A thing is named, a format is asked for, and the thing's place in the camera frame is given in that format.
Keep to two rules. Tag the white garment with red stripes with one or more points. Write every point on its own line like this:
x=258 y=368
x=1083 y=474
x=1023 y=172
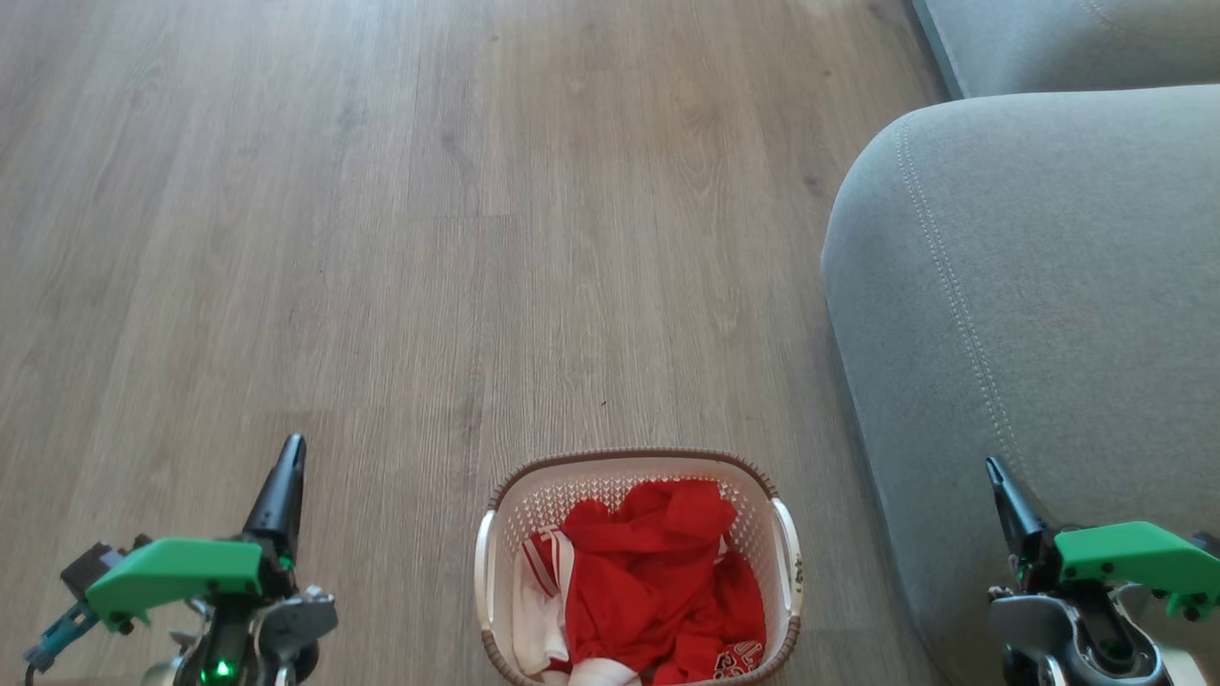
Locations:
x=534 y=629

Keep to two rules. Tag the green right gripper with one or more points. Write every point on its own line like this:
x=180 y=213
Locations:
x=1134 y=557

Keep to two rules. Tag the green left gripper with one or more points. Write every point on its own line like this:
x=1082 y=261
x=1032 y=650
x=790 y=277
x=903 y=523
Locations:
x=172 y=572

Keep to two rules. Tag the grey fabric sofa seat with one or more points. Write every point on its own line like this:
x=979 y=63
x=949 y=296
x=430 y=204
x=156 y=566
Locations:
x=1067 y=43

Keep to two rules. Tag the white plastic laundry basket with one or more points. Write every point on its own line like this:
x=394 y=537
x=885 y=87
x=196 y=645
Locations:
x=591 y=486

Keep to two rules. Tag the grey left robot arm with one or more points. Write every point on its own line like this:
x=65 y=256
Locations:
x=291 y=619

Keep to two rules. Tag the dark grey wrist camera box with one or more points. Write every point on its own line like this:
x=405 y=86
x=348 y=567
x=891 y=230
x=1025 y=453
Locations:
x=86 y=564

